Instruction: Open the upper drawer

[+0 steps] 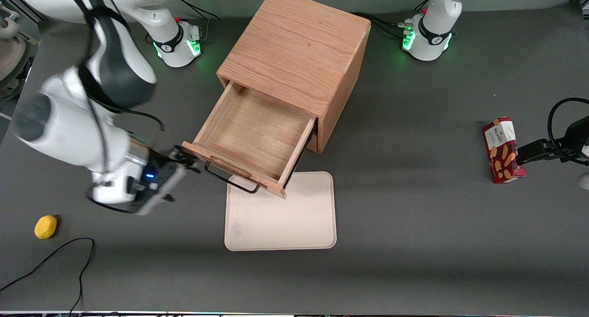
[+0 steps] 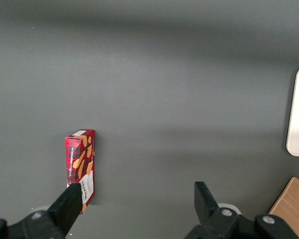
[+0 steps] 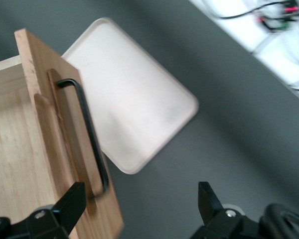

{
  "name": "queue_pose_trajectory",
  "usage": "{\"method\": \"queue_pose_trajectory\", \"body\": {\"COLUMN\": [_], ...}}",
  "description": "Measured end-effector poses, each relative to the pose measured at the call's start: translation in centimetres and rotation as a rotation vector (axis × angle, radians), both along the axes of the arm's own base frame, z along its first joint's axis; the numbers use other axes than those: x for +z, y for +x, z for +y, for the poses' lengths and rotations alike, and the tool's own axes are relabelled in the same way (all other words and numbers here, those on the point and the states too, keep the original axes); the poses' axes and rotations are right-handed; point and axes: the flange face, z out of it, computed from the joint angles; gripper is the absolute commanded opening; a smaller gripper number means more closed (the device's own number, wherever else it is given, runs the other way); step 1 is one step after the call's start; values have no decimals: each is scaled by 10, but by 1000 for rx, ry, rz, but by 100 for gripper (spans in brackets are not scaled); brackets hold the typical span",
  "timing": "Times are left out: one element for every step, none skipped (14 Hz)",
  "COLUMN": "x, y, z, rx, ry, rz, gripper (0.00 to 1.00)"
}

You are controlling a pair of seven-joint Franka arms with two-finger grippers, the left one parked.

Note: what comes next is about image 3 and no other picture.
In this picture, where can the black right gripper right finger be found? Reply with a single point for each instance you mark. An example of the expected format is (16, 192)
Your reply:
(211, 211)

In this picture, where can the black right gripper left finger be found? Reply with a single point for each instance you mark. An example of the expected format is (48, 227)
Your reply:
(64, 209)

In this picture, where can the white rectangular plastic tray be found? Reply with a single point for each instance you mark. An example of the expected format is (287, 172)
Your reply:
(134, 104)

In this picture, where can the white bench surface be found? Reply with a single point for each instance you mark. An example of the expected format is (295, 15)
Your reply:
(279, 49)

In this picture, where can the electronics with red green connectors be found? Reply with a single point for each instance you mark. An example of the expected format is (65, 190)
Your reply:
(281, 17)

